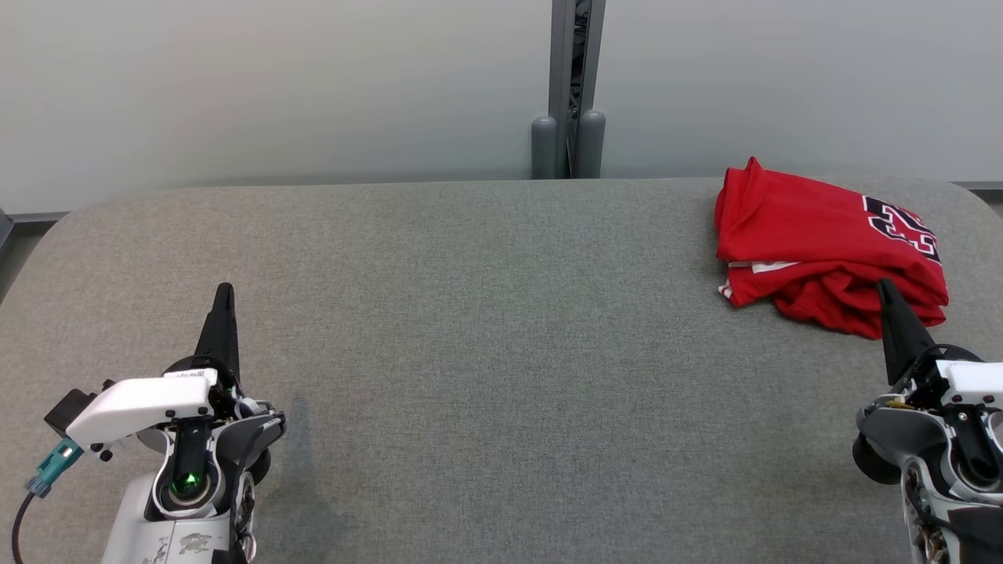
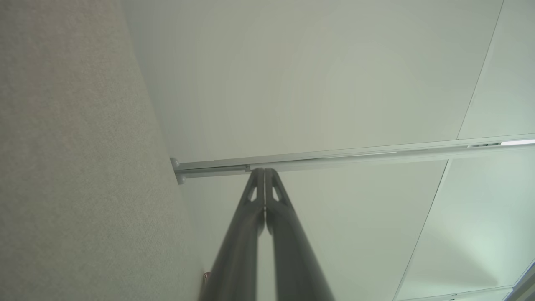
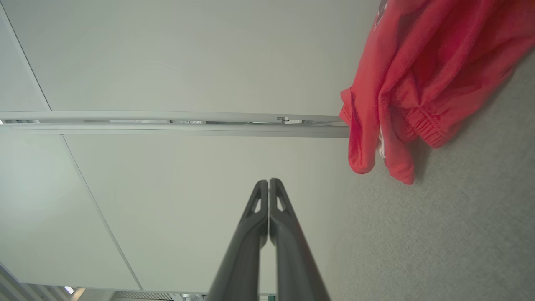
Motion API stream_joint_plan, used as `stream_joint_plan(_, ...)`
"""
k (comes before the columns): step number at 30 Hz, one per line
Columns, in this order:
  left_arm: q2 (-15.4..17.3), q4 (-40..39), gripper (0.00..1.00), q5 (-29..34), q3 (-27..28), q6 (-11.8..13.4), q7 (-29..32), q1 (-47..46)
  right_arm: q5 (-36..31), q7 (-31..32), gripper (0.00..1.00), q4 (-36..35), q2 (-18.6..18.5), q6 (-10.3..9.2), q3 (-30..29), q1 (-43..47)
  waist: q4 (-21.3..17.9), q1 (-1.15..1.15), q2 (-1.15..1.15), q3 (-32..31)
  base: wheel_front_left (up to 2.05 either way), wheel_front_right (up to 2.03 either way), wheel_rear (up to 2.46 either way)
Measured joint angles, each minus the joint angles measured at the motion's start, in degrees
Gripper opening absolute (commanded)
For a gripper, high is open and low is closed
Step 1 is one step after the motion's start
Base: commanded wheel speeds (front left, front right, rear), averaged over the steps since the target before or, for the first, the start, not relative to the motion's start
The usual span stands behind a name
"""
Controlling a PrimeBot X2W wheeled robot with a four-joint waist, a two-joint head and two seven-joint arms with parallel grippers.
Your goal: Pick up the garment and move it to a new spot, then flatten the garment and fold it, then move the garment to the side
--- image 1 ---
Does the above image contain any red shorts white trim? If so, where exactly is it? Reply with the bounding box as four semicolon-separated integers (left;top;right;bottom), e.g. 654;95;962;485
718;261;949;342

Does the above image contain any teal left camera connector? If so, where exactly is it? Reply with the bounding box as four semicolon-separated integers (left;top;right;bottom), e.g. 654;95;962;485
25;439;85;500

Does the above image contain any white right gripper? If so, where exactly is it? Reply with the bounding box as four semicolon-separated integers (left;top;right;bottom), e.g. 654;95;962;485
876;277;1003;410

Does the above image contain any grey metal partition post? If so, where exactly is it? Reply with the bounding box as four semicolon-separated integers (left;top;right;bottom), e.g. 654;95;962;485
549;0;608;179

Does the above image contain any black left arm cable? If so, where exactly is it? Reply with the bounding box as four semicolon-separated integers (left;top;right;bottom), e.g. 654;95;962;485
11;490;40;564

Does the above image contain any red white lettered jersey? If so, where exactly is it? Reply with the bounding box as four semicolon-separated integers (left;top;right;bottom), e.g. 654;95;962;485
713;156;951;308

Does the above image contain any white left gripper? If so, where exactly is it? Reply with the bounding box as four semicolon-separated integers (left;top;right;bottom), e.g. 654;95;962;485
65;282;241;447

